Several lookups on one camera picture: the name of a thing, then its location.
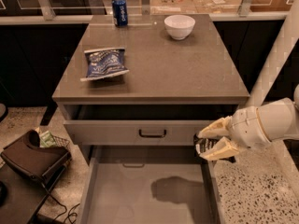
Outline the grey drawer cabinet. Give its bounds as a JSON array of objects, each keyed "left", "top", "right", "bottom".
[{"left": 53, "top": 15, "right": 249, "bottom": 159}]

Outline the wire basket with green packet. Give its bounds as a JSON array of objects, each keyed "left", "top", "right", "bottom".
[{"left": 36, "top": 128, "right": 70, "bottom": 149}]

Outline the glass railing with metal posts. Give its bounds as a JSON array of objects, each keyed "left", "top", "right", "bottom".
[{"left": 0, "top": 0, "right": 290, "bottom": 25}]

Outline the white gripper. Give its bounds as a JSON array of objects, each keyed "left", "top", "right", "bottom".
[{"left": 197, "top": 106, "right": 270, "bottom": 161}]

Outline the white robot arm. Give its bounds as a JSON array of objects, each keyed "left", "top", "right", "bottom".
[{"left": 193, "top": 0, "right": 299, "bottom": 161}]

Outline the white bowl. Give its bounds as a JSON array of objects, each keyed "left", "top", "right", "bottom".
[{"left": 164, "top": 15, "right": 195, "bottom": 40}]

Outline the blue chip bag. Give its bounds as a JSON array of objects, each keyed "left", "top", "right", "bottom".
[{"left": 81, "top": 48, "right": 129, "bottom": 82}]

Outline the grey middle drawer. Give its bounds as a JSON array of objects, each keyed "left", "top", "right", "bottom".
[{"left": 77, "top": 146, "right": 225, "bottom": 224}]

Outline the blue pepsi can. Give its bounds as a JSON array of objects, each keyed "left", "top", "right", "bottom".
[{"left": 111, "top": 0, "right": 128, "bottom": 27}]

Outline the grey top drawer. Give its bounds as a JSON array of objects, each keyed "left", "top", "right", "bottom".
[{"left": 64, "top": 105, "right": 236, "bottom": 146}]

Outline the black rxbar chocolate wrapper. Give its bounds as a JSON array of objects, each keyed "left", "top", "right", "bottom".
[{"left": 193, "top": 135, "right": 218, "bottom": 155}]

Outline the grey drawer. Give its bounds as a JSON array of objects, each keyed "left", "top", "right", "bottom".
[
  {"left": 64, "top": 105, "right": 236, "bottom": 146},
  {"left": 77, "top": 146, "right": 225, "bottom": 224}
]

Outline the black cable on floor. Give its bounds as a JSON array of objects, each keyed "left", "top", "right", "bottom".
[{"left": 40, "top": 184, "right": 81, "bottom": 224}]

